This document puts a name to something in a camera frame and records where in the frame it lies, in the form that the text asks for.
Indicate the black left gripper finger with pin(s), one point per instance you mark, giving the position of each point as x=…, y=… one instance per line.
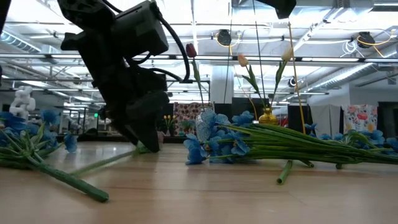
x=147, y=137
x=126, y=130

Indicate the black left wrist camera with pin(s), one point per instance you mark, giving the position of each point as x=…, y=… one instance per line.
x=140, y=31

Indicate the floral printed cloth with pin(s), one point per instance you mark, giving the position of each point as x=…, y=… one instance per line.
x=360, y=118

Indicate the black partition panel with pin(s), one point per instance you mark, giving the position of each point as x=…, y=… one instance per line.
x=242, y=107
x=292, y=119

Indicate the silver air duct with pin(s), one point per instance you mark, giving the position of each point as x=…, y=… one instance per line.
x=342, y=76

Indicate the yellow glass vase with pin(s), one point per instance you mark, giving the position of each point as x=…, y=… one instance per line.
x=267, y=119

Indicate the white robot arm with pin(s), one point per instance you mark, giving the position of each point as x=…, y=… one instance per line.
x=22, y=102

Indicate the white pillar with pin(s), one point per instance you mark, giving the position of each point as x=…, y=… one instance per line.
x=217, y=84

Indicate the blue artificial flower bunch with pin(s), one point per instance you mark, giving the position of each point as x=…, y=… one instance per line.
x=280, y=146
x=71, y=181
x=374, y=137

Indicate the red patterned panel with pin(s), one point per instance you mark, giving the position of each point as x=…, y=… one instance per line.
x=186, y=112

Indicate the white hanging cloth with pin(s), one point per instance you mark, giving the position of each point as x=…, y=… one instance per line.
x=326, y=119

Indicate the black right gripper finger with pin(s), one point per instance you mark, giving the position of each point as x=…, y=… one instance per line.
x=287, y=7

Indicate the small black ceiling reel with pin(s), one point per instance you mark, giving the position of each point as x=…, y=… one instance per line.
x=291, y=82

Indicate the yellow tulips bunch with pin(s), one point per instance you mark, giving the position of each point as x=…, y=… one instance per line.
x=169, y=117

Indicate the long ceiling light strip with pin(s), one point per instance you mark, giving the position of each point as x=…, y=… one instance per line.
x=326, y=59

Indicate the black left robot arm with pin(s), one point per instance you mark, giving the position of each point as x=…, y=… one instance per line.
x=87, y=12

